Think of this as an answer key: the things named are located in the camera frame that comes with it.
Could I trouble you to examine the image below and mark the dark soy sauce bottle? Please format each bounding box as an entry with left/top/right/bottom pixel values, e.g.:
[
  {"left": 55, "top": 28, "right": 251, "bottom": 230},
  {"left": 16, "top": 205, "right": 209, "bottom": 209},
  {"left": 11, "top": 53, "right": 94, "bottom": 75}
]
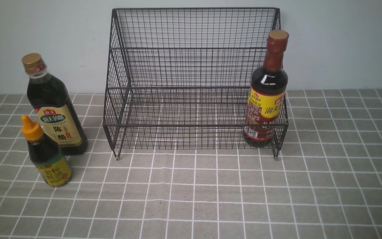
[{"left": 243, "top": 29, "right": 289, "bottom": 148}]

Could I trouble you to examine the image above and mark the small oyster sauce bottle orange cap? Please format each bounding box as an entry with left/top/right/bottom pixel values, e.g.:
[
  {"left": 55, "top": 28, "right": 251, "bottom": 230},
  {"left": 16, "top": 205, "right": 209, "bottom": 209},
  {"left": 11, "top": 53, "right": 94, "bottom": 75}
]
[{"left": 21, "top": 115, "right": 72, "bottom": 187}]

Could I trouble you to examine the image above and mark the large vinegar bottle gold cap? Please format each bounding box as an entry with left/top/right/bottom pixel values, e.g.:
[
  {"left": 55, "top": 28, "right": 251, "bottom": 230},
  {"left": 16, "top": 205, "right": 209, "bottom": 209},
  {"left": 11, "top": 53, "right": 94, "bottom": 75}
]
[{"left": 21, "top": 53, "right": 88, "bottom": 155}]

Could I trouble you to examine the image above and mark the black wire mesh shelf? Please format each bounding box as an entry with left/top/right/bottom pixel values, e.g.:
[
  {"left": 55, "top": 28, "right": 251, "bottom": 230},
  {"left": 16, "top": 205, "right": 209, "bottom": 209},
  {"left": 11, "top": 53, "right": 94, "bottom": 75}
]
[{"left": 103, "top": 7, "right": 288, "bottom": 159}]

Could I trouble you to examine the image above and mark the grey checkered tablecloth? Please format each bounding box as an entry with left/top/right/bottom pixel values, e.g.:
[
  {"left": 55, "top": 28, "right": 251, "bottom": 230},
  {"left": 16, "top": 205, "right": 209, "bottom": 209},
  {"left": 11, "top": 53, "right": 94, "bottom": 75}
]
[{"left": 0, "top": 89, "right": 382, "bottom": 239}]

